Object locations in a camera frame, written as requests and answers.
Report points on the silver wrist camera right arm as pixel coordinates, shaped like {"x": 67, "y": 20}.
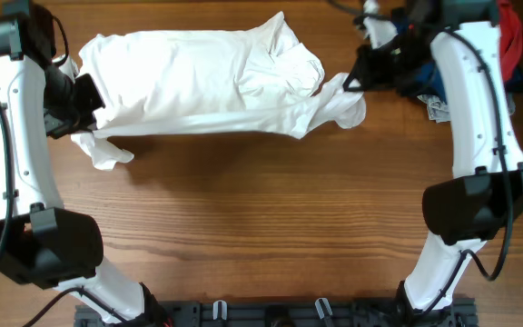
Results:
{"x": 378, "y": 32}

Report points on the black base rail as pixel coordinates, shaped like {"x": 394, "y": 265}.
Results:
{"x": 289, "y": 313}

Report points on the red garment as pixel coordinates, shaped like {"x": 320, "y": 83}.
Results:
{"x": 511, "y": 39}

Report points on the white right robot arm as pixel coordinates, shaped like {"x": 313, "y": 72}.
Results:
{"x": 452, "y": 48}

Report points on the white t-shirt with black print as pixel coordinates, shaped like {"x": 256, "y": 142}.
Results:
{"x": 209, "y": 81}

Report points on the dark blue garment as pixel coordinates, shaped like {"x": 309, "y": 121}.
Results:
{"x": 426, "y": 80}

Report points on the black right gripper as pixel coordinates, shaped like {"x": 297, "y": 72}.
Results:
{"x": 375, "y": 66}

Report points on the grey denim garment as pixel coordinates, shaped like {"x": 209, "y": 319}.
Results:
{"x": 438, "y": 110}

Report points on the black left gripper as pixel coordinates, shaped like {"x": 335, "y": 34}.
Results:
{"x": 85, "y": 97}

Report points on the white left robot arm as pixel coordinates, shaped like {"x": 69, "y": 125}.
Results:
{"x": 41, "y": 242}

